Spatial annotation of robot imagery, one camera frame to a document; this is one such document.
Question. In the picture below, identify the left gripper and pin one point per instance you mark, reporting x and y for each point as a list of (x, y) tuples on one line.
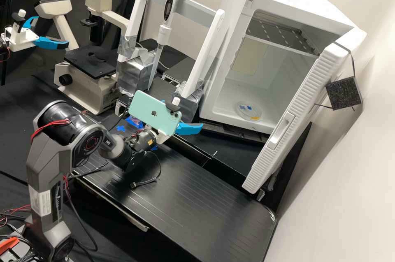
[(20, 38)]

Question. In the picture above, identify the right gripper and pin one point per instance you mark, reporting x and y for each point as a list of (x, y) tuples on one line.
[(160, 139)]

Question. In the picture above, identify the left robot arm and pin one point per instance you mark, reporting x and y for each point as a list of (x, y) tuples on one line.
[(3, 44)]

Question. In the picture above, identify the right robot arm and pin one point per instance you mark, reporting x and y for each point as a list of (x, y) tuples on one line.
[(49, 157)]

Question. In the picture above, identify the incubator door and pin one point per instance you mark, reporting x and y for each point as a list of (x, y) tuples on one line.
[(296, 114)]

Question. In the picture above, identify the left phone holder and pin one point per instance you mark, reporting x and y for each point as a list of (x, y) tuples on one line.
[(21, 12)]

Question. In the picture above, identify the black platform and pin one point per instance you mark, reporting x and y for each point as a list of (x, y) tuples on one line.
[(200, 212), (172, 58), (234, 157)]

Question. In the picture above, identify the petri dish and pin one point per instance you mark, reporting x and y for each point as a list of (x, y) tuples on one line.
[(248, 111)]

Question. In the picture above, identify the cream microscope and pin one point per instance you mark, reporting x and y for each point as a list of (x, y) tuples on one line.
[(86, 86)]

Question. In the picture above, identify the white pipette stand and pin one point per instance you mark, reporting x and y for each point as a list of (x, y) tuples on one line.
[(197, 12)]

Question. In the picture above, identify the pipette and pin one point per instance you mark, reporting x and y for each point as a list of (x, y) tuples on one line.
[(168, 6)]

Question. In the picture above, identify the white incubator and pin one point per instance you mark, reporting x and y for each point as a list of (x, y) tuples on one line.
[(277, 3)]

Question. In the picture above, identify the right wrist camera phone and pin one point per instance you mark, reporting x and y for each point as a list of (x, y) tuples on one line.
[(151, 111)]

